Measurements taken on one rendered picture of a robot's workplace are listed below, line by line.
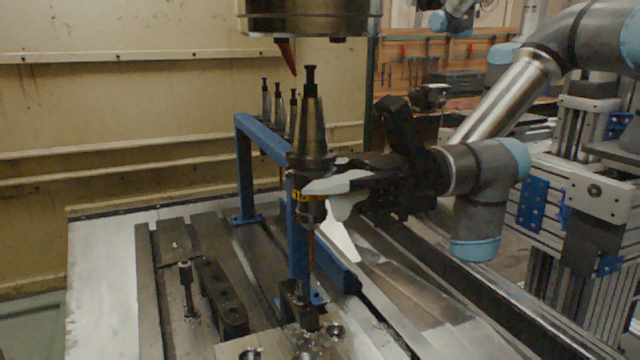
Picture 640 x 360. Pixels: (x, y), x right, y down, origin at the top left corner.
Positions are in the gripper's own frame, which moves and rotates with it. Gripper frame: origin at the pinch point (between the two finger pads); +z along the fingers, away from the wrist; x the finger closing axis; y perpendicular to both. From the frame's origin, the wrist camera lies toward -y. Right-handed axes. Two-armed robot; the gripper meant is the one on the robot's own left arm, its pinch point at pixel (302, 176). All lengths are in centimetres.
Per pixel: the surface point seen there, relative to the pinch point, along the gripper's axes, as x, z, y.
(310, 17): -7.2, 1.9, -18.1
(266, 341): 6.6, 3.7, 29.2
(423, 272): 52, -64, 60
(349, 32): -7.7, -1.9, -16.8
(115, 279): 77, 30, 54
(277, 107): 51, -13, 1
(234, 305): 20.9, 5.7, 31.8
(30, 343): 79, 55, 70
